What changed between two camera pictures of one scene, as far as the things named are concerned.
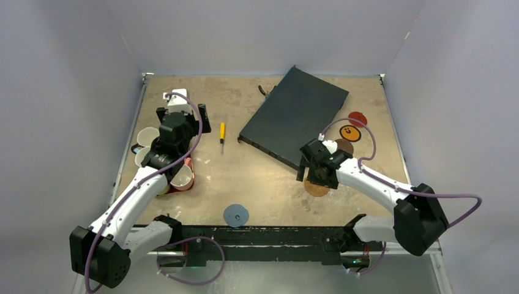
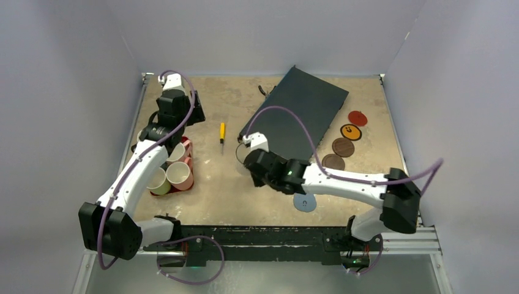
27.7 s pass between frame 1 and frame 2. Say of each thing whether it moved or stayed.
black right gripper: moved
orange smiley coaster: stayed
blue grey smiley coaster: moved
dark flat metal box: stayed
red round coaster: stayed
